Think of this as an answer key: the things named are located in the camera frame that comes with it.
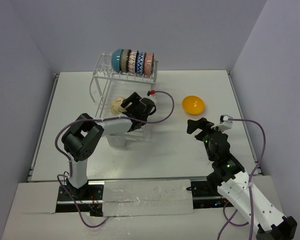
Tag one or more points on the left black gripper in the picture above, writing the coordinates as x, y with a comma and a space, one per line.
132, 104

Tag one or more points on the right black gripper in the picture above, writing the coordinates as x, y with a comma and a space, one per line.
201, 123

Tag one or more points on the tan beige bowl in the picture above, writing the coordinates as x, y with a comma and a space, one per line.
115, 106

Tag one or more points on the yellow bowl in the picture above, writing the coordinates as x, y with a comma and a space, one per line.
193, 105

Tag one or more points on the white wire dish rack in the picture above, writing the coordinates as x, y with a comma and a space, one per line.
106, 85

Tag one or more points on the orange red patterned bowl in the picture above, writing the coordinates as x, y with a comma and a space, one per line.
148, 64

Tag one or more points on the dark brown cream bowl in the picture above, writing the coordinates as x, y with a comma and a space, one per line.
124, 60

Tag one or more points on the teal blue bowl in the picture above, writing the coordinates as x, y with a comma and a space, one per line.
116, 60

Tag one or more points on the blue triangle pattern bowl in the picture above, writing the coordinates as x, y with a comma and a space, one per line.
140, 61

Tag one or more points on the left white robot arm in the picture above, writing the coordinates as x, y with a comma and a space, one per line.
81, 139

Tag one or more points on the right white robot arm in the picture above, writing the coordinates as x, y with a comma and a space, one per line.
230, 180

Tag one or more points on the silver tape sheet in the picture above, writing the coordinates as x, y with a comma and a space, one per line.
147, 198

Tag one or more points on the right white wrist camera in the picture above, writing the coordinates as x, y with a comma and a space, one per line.
225, 123

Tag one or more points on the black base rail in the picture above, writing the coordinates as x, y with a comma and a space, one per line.
91, 204

